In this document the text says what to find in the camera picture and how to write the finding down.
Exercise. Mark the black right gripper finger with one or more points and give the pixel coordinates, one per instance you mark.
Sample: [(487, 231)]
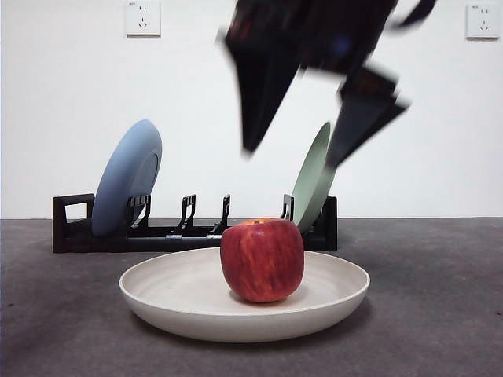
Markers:
[(259, 98), (361, 114)]

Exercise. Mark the red apple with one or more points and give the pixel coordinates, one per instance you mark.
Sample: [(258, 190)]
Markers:
[(261, 263)]

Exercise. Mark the pale yellow plate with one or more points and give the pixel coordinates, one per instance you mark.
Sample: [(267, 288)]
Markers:
[(177, 290)]

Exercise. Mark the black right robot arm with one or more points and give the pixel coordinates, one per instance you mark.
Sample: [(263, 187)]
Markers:
[(314, 31)]

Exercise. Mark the pale green plate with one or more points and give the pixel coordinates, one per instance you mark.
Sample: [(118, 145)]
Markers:
[(310, 196)]

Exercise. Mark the pale blue plate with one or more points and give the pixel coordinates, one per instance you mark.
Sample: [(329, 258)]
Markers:
[(122, 180)]

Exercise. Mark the black plate rack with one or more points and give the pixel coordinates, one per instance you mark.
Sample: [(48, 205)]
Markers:
[(98, 243)]

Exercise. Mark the white wall socket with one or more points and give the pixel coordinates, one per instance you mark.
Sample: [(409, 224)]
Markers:
[(483, 21), (143, 19)]

